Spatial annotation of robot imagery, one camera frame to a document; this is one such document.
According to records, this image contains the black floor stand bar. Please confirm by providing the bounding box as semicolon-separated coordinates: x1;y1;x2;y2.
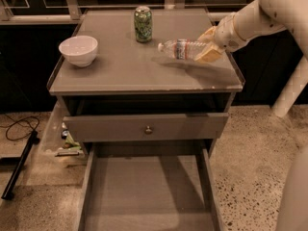
1;130;39;200

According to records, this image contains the clear plastic water bottle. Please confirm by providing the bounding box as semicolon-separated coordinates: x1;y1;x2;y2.
158;39;207;60

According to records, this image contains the open grey middle drawer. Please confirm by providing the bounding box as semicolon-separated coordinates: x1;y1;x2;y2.
74;141;224;231

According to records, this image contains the round metal drawer knob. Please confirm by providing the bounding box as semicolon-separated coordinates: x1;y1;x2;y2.
144;126;153;135

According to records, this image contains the grey drawer cabinet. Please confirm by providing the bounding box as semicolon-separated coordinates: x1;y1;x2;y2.
46;7;246;158

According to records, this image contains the white ceramic bowl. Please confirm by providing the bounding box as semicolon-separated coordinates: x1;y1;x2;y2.
59;36;98;67

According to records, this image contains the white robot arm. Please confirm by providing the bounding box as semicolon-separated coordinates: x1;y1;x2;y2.
194;0;308;63

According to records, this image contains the green soda can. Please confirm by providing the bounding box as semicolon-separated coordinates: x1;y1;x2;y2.
134;6;152;42

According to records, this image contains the metal railing frame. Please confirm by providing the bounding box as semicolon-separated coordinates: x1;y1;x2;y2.
0;0;268;26

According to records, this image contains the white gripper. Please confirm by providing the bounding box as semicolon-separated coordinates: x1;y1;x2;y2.
194;13;248;63

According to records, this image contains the grey top drawer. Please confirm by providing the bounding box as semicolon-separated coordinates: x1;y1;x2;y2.
64;113;228;142

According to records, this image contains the clear plastic storage bin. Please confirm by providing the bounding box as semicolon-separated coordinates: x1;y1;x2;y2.
38;100;88;168

